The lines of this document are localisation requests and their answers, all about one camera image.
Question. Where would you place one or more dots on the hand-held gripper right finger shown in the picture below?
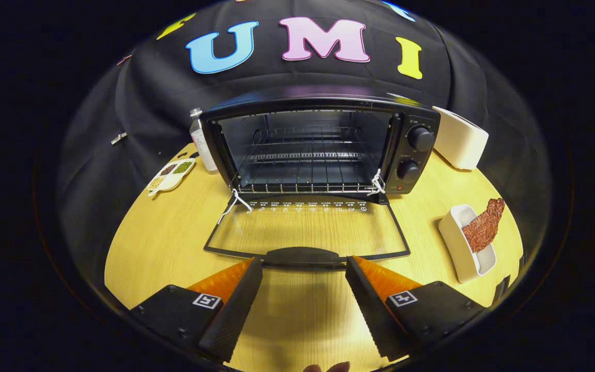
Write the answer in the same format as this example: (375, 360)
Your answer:
(367, 310)

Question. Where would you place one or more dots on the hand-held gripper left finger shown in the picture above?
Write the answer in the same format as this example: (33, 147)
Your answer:
(238, 310)

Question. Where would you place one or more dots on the red dried meat slice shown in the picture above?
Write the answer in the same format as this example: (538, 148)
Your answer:
(483, 227)

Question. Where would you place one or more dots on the black toaster oven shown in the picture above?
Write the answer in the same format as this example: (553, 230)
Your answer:
(421, 155)

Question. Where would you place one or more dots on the white bread toaster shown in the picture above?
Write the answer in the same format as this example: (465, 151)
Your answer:
(460, 137)

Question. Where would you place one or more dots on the white rectangular dish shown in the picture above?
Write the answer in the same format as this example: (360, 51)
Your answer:
(457, 248)

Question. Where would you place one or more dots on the white divided condiment dish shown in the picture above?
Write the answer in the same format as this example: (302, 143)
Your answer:
(171, 174)

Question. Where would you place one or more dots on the clear plastic bottle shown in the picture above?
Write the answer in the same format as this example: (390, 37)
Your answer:
(202, 142)

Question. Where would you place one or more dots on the silver cloth clip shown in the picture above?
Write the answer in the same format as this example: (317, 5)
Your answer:
(119, 138)

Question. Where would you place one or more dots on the black backdrop cloth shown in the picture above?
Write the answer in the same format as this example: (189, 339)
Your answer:
(147, 93)

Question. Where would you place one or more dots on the copper cloth clip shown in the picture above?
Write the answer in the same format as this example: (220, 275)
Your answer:
(124, 59)

